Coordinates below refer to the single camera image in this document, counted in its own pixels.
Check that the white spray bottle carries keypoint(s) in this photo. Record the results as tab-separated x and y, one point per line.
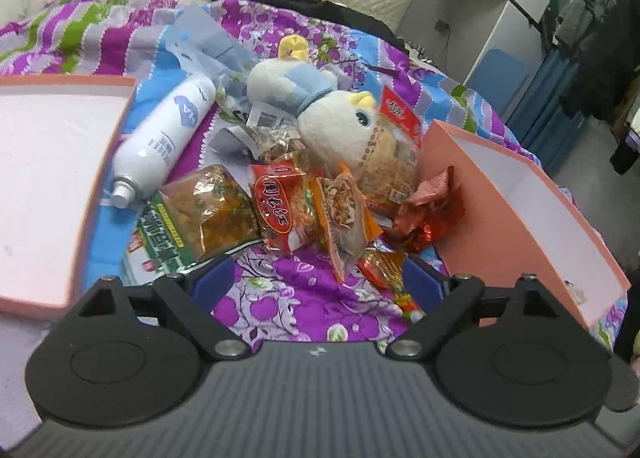
160	138

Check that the white duck plush toy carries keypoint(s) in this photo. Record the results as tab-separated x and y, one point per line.
320	118

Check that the red peanut snack packet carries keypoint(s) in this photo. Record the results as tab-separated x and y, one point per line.
280	208

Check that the purple floral printed blanket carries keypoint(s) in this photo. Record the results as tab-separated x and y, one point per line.
310	298

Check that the small orange-red snack packet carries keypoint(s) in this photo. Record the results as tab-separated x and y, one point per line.
385	269

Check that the large red-topped bread packet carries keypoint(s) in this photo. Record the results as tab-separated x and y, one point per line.
396	114

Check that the black hanging coat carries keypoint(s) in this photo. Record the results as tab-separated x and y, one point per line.
607	63

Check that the blue hanging cloth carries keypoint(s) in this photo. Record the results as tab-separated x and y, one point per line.
550	108

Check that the grey hanging jacket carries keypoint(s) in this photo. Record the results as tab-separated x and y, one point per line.
582	8

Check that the blue mat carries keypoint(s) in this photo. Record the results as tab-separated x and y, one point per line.
497	78

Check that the clear blue-grey plastic bag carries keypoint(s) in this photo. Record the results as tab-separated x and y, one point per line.
215	46

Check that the green snack packet yellow beans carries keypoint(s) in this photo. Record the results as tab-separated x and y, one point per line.
210	210

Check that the grey-white snack packet with barcode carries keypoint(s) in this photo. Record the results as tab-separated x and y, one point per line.
276	141

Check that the orange snack packet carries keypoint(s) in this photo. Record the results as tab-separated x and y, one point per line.
345	208

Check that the pink cardboard box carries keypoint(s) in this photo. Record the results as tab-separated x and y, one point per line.
550	218

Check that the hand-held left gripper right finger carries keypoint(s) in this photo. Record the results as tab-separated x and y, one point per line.
425	284

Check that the pink cardboard box lid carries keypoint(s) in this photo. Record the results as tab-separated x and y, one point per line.
45	178

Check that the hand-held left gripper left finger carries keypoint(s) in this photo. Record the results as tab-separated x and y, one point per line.
215	284

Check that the dark red crinkled snack packet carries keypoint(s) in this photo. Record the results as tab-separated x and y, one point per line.
425	219

